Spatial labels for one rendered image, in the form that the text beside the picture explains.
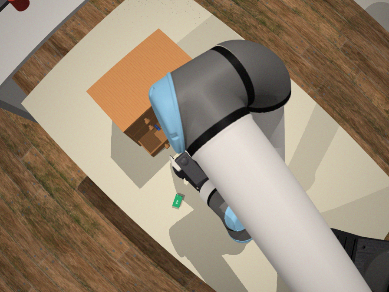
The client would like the brown wooden drawer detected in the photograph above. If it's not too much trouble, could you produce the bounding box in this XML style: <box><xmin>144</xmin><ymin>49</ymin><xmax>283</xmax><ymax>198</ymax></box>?
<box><xmin>138</xmin><ymin>122</ymin><xmax>170</xmax><ymax>157</ymax></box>
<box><xmin>126</xmin><ymin>107</ymin><xmax>155</xmax><ymax>136</ymax></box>
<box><xmin>133</xmin><ymin>115</ymin><xmax>158</xmax><ymax>141</ymax></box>

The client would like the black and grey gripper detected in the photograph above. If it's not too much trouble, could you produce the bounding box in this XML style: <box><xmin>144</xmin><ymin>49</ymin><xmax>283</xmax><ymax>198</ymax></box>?
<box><xmin>169</xmin><ymin>155</ymin><xmax>209</xmax><ymax>192</ymax></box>

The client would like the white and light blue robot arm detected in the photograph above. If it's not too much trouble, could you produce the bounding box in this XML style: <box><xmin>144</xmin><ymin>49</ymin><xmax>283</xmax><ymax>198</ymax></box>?
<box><xmin>148</xmin><ymin>40</ymin><xmax>389</xmax><ymax>292</ymax></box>

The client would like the brown wooden chest of drawers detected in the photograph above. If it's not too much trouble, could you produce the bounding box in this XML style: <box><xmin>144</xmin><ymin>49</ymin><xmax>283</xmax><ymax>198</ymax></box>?
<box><xmin>87</xmin><ymin>28</ymin><xmax>192</xmax><ymax>146</ymax></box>

